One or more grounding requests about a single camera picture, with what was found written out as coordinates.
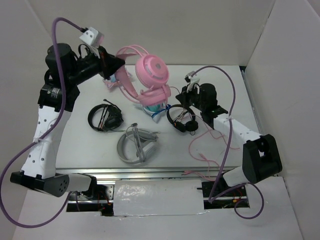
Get teal white headphones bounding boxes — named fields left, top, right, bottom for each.
left=133, top=102, right=171, bottom=123

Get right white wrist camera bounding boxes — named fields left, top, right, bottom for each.
left=184, top=71, right=200, bottom=93

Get white tape sheet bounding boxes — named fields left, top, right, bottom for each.
left=113, top=179, right=205, bottom=217

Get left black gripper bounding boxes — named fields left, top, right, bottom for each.
left=67, top=45, right=125, bottom=86

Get pink blue cat-ear headphones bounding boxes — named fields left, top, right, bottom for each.
left=102, top=74, right=120, bottom=91

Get large pink headphones with cable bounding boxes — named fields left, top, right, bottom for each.
left=102, top=44, right=241, bottom=177

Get black on-ear headphones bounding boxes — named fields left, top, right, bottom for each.
left=166, top=104, right=199, bottom=133

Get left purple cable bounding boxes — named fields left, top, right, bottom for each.
left=0, top=17, right=87, bottom=229

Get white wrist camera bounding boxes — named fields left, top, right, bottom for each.
left=184, top=71, right=200, bottom=93
left=79, top=27, right=104, bottom=48

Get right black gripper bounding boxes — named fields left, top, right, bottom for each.
left=176, top=83, right=206, bottom=111

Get aluminium rail frame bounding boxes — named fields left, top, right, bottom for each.
left=56, top=65, right=261, bottom=216

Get grey white headphones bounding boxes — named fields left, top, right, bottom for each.
left=116, top=122, right=159, bottom=165

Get black gaming headset with mic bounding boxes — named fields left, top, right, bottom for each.
left=87, top=99, right=124, bottom=132

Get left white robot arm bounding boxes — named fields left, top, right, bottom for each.
left=10, top=43, right=125, bottom=197

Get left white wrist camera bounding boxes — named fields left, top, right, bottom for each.
left=79, top=27, right=104, bottom=48

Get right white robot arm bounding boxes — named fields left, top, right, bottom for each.
left=176, top=83, right=283, bottom=196

